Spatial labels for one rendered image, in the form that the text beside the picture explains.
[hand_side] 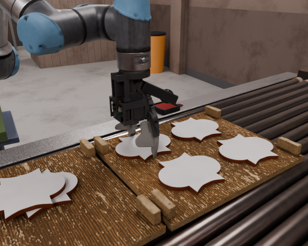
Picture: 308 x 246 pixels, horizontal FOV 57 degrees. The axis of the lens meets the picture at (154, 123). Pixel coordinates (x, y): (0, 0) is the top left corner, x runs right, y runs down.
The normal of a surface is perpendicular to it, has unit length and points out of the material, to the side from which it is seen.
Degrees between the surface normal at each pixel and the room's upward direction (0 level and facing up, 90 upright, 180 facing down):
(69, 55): 90
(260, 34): 90
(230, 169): 0
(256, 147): 0
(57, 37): 99
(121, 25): 90
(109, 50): 90
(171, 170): 0
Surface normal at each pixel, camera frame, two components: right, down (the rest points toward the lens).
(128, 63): -0.22, 0.41
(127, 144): 0.00, -0.91
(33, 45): -0.56, 0.39
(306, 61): -0.87, 0.21
